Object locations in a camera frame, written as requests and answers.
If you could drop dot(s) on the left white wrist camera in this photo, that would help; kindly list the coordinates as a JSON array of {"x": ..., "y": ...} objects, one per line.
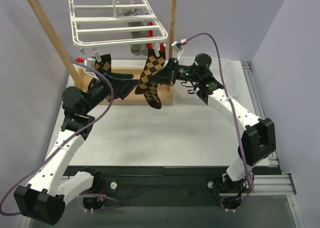
[{"x": 90, "y": 62}]

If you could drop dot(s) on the white plastic basket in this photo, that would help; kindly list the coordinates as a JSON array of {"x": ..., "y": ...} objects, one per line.
[{"x": 229, "y": 73}]

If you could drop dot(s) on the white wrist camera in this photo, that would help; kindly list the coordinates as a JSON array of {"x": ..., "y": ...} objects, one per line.
[
  {"x": 90, "y": 62},
  {"x": 178, "y": 47}
]

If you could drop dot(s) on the grey striped sock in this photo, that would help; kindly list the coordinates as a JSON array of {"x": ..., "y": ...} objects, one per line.
[{"x": 131, "y": 12}]

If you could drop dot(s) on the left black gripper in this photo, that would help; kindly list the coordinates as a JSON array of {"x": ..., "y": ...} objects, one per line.
[{"x": 114, "y": 86}]

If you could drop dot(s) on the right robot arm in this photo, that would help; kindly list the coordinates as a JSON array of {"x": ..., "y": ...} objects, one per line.
[{"x": 256, "y": 136}]

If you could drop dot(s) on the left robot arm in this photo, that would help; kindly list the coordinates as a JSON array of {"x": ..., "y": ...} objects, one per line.
[{"x": 44, "y": 198}]

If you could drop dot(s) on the white plastic clip hanger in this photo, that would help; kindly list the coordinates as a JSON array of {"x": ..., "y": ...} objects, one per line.
[{"x": 102, "y": 25}]

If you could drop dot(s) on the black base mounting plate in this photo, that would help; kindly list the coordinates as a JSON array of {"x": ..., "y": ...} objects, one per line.
[{"x": 163, "y": 186}]

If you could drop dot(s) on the red patterned sock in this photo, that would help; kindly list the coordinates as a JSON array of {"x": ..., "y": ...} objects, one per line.
[
  {"x": 163, "y": 47},
  {"x": 149, "y": 34}
]

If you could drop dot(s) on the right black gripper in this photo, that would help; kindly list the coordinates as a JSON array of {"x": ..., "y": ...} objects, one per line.
[{"x": 171, "y": 71}]

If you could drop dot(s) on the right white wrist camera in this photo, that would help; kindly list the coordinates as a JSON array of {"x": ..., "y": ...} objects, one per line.
[{"x": 178, "y": 47}]

